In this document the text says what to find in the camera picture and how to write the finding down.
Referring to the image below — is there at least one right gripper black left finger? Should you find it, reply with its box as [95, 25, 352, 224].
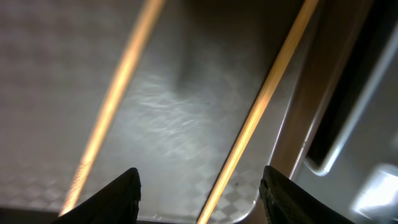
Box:
[52, 167, 141, 224]

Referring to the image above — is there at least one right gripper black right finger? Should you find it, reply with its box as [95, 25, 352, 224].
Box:
[259, 166, 353, 224]

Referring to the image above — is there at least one wooden chopstick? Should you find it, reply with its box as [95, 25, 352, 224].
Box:
[197, 0, 318, 224]
[59, 0, 165, 216]

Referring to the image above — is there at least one grey dishwasher rack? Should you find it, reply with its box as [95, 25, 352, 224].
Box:
[292, 21, 398, 224]

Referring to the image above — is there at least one brown serving tray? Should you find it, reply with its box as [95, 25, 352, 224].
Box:
[0, 0, 324, 224]

